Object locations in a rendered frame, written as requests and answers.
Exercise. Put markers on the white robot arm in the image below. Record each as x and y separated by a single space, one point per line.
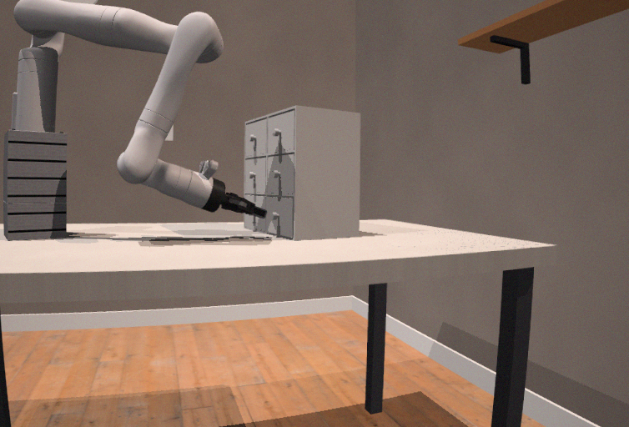
195 40

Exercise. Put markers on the grey chest of drawers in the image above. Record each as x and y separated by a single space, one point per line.
326 173

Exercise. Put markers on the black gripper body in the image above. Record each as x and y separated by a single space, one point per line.
218 196

